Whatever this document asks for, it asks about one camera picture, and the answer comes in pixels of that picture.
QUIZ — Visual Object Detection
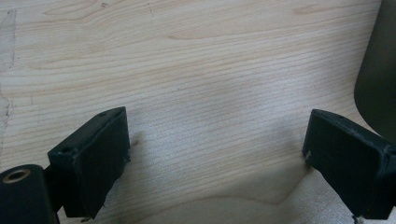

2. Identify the dark olive round container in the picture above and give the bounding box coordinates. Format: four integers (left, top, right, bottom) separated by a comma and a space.
353, 0, 396, 146

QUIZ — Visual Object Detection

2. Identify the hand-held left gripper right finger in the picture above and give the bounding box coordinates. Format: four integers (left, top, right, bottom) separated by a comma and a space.
302, 108, 396, 221

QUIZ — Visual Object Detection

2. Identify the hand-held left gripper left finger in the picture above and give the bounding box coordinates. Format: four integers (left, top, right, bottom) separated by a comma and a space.
47, 105, 132, 220

